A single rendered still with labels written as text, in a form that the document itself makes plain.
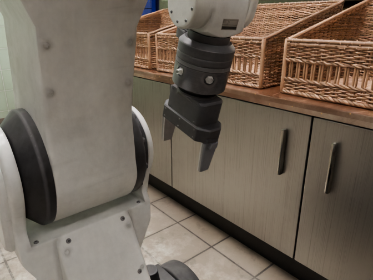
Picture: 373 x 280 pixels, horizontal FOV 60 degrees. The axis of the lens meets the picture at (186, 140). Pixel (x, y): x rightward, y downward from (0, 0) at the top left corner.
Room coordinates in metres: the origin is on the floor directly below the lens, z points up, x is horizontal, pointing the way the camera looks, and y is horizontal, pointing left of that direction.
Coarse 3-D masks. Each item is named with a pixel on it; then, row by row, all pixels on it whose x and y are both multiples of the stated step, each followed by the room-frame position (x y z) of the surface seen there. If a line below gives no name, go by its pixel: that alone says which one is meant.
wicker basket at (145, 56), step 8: (144, 16) 2.06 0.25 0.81; (152, 16) 2.11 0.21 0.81; (160, 16) 2.15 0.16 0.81; (168, 16) 2.10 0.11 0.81; (144, 24) 2.07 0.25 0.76; (152, 24) 2.10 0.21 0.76; (160, 24) 2.14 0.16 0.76; (168, 24) 2.08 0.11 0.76; (144, 32) 2.07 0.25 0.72; (152, 32) 1.46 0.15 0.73; (136, 40) 1.53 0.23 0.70; (144, 40) 1.48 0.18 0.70; (152, 40) 1.46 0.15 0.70; (136, 48) 1.54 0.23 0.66; (144, 48) 2.07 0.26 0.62; (152, 48) 1.46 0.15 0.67; (136, 56) 1.54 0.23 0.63; (144, 56) 1.49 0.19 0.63; (152, 56) 1.46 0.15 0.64; (168, 56) 1.52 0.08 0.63; (136, 64) 1.53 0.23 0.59; (144, 64) 1.49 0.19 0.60; (152, 64) 1.46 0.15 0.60
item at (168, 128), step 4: (164, 120) 0.58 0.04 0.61; (164, 124) 0.58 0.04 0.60; (168, 124) 0.59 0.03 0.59; (172, 124) 0.59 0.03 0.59; (164, 128) 0.58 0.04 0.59; (168, 128) 0.59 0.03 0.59; (172, 128) 0.60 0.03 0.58; (164, 132) 0.58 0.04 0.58; (168, 132) 0.59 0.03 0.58; (172, 132) 0.60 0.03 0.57; (164, 136) 0.59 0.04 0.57; (168, 136) 0.59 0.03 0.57; (172, 136) 0.60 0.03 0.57; (164, 140) 0.59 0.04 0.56
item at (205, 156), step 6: (204, 144) 0.50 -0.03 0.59; (210, 144) 0.50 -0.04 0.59; (216, 144) 0.50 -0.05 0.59; (204, 150) 0.50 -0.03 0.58; (210, 150) 0.51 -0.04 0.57; (204, 156) 0.50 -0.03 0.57; (210, 156) 0.51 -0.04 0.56; (198, 162) 0.51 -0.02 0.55; (204, 162) 0.51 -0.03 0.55; (210, 162) 0.52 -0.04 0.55; (198, 168) 0.51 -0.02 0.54; (204, 168) 0.51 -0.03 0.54
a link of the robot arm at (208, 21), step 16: (176, 0) 0.48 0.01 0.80; (192, 0) 0.45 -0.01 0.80; (208, 0) 0.46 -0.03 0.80; (224, 0) 0.47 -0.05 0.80; (240, 0) 0.49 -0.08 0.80; (176, 16) 0.48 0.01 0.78; (192, 16) 0.45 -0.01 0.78; (208, 16) 0.46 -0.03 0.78; (224, 16) 0.48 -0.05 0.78; (240, 16) 0.50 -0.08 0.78; (192, 32) 0.50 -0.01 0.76; (208, 32) 0.47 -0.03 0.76; (224, 32) 0.49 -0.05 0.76; (240, 32) 0.51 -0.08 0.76; (192, 48) 0.48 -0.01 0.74; (208, 48) 0.48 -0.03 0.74; (224, 48) 0.49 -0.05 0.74; (208, 64) 0.48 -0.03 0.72; (224, 64) 0.49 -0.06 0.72
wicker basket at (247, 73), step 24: (336, 0) 1.32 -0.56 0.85; (264, 24) 1.54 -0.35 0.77; (288, 24) 1.45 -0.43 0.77; (312, 24) 1.17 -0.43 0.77; (168, 48) 1.35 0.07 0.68; (240, 48) 1.07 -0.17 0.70; (264, 48) 1.00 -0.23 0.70; (168, 72) 1.35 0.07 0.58; (240, 72) 1.06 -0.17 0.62; (264, 72) 1.01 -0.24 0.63
